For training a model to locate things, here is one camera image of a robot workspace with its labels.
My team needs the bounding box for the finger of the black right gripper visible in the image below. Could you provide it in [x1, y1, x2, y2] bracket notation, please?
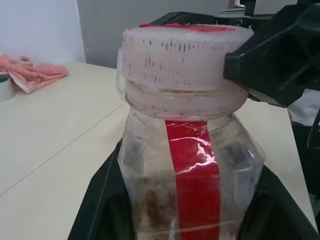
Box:
[222, 3, 320, 109]
[149, 11, 273, 29]

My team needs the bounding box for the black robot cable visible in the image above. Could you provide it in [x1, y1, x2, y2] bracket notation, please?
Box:
[306, 109, 320, 149]

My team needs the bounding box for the white ribbed bottle cap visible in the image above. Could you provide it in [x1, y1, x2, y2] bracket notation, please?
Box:
[116, 22, 256, 93]

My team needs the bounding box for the clear plastic bottle red stripe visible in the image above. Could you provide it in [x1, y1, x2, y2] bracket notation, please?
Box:
[116, 81, 266, 240]

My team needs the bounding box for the black bracket on rail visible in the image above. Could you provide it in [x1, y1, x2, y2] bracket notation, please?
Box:
[244, 0, 257, 16]

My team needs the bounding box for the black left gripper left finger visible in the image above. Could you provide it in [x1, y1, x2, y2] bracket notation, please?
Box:
[68, 139, 138, 240]

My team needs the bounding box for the pink towel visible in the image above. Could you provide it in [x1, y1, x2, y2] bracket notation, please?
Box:
[0, 53, 69, 95]

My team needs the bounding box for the white cup green band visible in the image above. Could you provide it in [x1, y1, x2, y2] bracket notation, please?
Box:
[0, 71, 16, 102]

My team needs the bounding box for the silver metal rail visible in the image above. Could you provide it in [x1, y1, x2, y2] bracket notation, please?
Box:
[219, 5, 247, 18]

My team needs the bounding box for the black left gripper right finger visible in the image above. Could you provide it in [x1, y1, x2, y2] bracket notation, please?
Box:
[237, 164, 320, 240]

